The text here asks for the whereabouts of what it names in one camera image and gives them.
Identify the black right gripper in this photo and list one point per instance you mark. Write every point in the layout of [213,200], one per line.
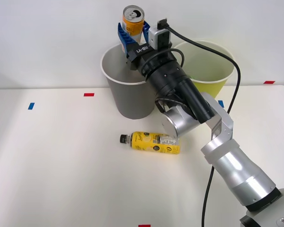
[142,52]

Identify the orange drink can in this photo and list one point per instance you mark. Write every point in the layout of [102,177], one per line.
[133,21]

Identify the silver and black right arm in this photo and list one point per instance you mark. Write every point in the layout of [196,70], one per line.
[236,165]

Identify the grey plastic waste bin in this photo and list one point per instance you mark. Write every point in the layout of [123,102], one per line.
[130,94]

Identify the yellow-green plastic waste bin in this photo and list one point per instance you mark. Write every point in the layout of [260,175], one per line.
[210,68]

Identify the yellow plastic bottle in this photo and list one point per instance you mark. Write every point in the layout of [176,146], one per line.
[153,143]

